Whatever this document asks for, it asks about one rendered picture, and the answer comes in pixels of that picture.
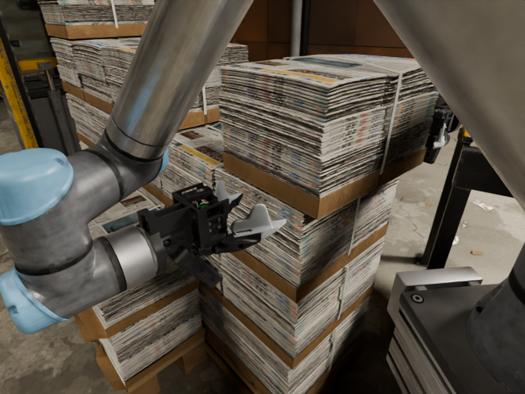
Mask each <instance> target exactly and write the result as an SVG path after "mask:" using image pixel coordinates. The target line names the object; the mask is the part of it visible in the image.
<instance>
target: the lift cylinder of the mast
mask: <svg viewBox="0 0 525 394"><path fill-rule="evenodd" d="M37 68H38V69H39V70H44V72H45V77H46V80H47V82H48V87H49V90H47V94H48V98H49V99H50V102H51V104H52V108H53V111H54V114H55V118H56V121H57V124H58V127H59V131H60V134H61V137H62V141H63V144H64V147H65V150H66V154H67V156H70V155H72V154H74V153H76V152H77V148H76V146H75V142H74V140H73V135H72V132H71V129H70V124H69V121H68V118H67V115H66V111H65V108H64V105H63V100H62V94H61V91H60V89H56V86H55V82H54V79H53V76H52V72H51V69H53V67H52V63H50V62H42V63H37Z"/></svg>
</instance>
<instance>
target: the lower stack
mask: <svg viewBox="0 0 525 394"><path fill-rule="evenodd" d="M158 207H160V208H158ZM144 208H147V209H148V210H150V211H151V212H152V213H153V212H155V211H157V210H161V209H162V206H161V205H158V206H157V205H156V204H155V203H154V202H153V201H152V200H151V199H149V198H148V197H147V196H145V195H144V194H142V193H141V192H140V191H138V190H137V191H135V192H133V193H132V194H130V195H129V196H127V197H126V198H125V199H123V200H122V201H120V202H118V203H117V204H116V205H115V206H113V207H111V208H110V209H108V210H106V211H105V212H104V213H102V214H101V215H99V216H98V217H96V218H95V219H94V220H92V221H90V222H89V223H88V227H89V229H90V232H91V237H92V239H95V238H99V237H101V236H104V235H107V234H110V233H113V232H115V231H118V230H121V229H123V228H125V227H129V226H131V225H134V226H136V225H137V224H139V221H138V215H137V211H138V210H142V209H144ZM167 258H168V268H167V269H166V270H164V271H162V272H160V273H158V274H155V277H153V278H151V279H149V280H147V281H145V282H143V283H141V284H139V285H137V286H135V287H133V288H131V289H128V290H126V291H124V292H121V293H120V294H118V295H115V296H113V297H112V298H110V299H107V300H106V301H104V302H101V303H99V304H97V305H95V306H93V307H91V311H92V312H93V314H94V315H95V317H96V319H97V321H98V322H99V324H100V326H101V327H102V330H103V331H104V332H105V330H106V329H107V328H109V327H111V326H113V325H114V324H116V323H118V322H120V321H121V320H123V319H125V318H127V317H129V316H130V315H132V314H134V313H136V312H138V311H139V310H142V309H144V308H145V307H147V306H150V305H152V304H153V303H155V302H157V301H159V300H161V299H163V298H165V297H167V296H169V295H171V294H173V293H175V292H177V291H179V290H180V289H182V288H183V287H185V286H187V285H189V284H190V283H192V282H193V281H196V279H195V277H194V276H193V275H192V274H190V273H188V272H187V271H186V270H185V269H183V268H182V267H180V266H179V265H177V264H176V263H174V261H173V260H172V259H171V258H170V257H169V256H167ZM199 305H200V302H199V295H198V289H197V288H196V289H194V290H192V291H191V292H189V293H187V294H186V295H183V296H181V297H180V298H179V299H176V300H175V301H173V302H171V303H170V304H168V305H166V306H164V307H163V308H161V309H159V310H157V311H156V312H154V313H152V314H150V315H148V316H147V317H145V318H143V319H142V320H140V321H138V322H137V323H135V324H132V325H131V326H130V327H128V328H126V329H124V330H122V331H120V332H119V333H117V334H115V335H114V336H112V337H110V338H98V340H99V341H100V343H101V345H102V348H103V349H104V350H105V353H106V355H107V356H108V358H109V360H110V361H111V363H112V365H113V366H114V368H115V370H116V372H117V374H118V375H119V377H120V379H121V381H122V383H123V384H124V386H125V382H126V381H128V380H130V379H131V378H133V377H134V376H136V375H137V374H139V373H141V372H142V371H143V370H145V369H147V368H148V367H150V366H152V365H153V364H154V363H156V362H157V361H159V360H160V359H162V358H163V357H164V356H165V355H167V354H168V353H170V352H171V351H173V350H174V349H176V348H177V347H178V346H179V345H180V344H182V343H183V342H185V341H186V340H187V339H189V338H190V337H191V336H192V335H194V334H195V333H197V332H198V331H200V330H202V319H201V316H202V315H201V314H200V313H199V312H201V310H200V309H199V308H200V306H199ZM105 334H106V332H105ZM106 336H107V335H106ZM207 360H208V359H207V356H206V349H205V336H204V335H203V336H202V337H201V338H199V339H198V340H196V341H195V342H193V343H192V344H190V345H189V346H188V347H186V348H185V349H183V350H182V351H180V352H179V353H178V354H176V355H175V356H173V357H172V358H170V359H169V360H167V361H166V362H165V363H164V364H162V365H160V366H159V367H157V368H156V369H155V370H153V371H152V372H150V373H149V374H147V375H146V376H144V377H143V378H142V379H140V380H139V381H137V382H136V383H134V384H133V385H132V386H130V387H129V388H128V389H124V390H122V391H123V393H124V394H162V393H161V390H160V387H159V382H158V379H157V378H158V377H157V373H159V372H160V371H161V370H162V369H164V368H165V367H167V366H168V365H170V364H171V363H172V362H174V361H175V362H176V364H177V365H178V367H179V368H180V369H181V370H182V371H183V373H184V374H185V376H187V375H189V374H190V373H191V372H192V371H194V370H195V369H196V368H198V367H199V366H201V365H202V364H203V363H205V362H206V361H207ZM125 388H126V386H125Z"/></svg>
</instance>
